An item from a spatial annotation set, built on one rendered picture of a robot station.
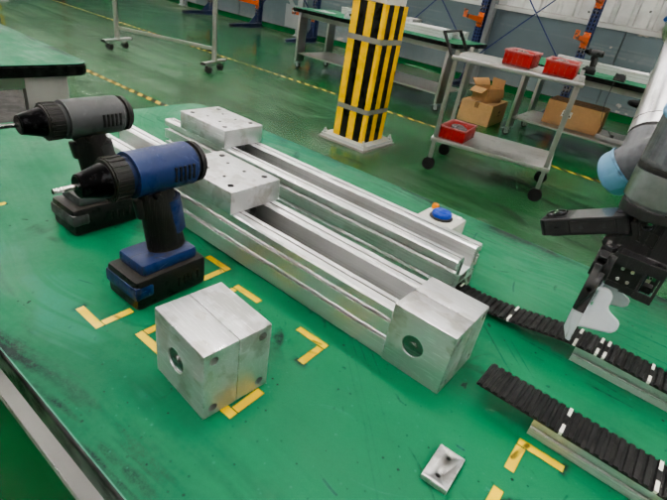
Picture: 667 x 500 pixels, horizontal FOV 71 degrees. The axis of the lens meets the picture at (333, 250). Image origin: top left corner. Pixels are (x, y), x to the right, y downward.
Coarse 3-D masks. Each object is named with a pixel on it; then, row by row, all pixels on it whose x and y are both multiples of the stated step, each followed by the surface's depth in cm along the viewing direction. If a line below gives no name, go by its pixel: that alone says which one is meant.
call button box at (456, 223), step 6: (426, 210) 96; (432, 210) 96; (426, 216) 93; (432, 216) 93; (456, 216) 95; (438, 222) 92; (444, 222) 92; (450, 222) 93; (456, 222) 93; (462, 222) 94; (450, 228) 90; (456, 228) 92; (462, 228) 95
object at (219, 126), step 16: (192, 112) 108; (208, 112) 110; (224, 112) 112; (192, 128) 107; (208, 128) 103; (224, 128) 101; (240, 128) 103; (256, 128) 107; (224, 144) 101; (240, 144) 105
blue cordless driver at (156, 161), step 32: (96, 160) 57; (128, 160) 58; (160, 160) 59; (192, 160) 63; (96, 192) 55; (128, 192) 57; (160, 192) 62; (160, 224) 64; (128, 256) 65; (160, 256) 66; (192, 256) 70; (128, 288) 64; (160, 288) 67
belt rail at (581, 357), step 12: (576, 348) 69; (576, 360) 70; (588, 360) 70; (600, 360) 68; (600, 372) 68; (612, 372) 68; (624, 372) 66; (624, 384) 67; (636, 384) 66; (648, 396) 65; (660, 396) 64; (660, 408) 64
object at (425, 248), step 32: (256, 160) 99; (288, 160) 102; (288, 192) 94; (320, 192) 89; (352, 192) 93; (352, 224) 86; (384, 224) 82; (416, 224) 86; (384, 256) 83; (416, 256) 79; (448, 256) 75
